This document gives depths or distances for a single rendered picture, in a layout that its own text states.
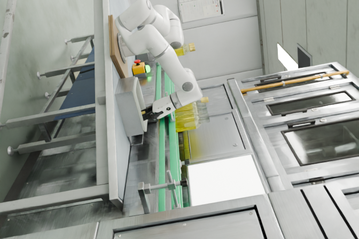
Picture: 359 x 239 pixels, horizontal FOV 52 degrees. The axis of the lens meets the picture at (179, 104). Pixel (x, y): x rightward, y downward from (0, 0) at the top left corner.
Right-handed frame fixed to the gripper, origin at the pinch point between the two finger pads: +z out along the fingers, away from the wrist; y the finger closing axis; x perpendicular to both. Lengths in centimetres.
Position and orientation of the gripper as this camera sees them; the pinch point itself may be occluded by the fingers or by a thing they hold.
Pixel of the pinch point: (143, 114)
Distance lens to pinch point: 171.3
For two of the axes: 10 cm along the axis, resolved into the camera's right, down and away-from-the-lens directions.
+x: -4.3, -7.8, -4.5
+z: -9.0, 4.0, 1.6
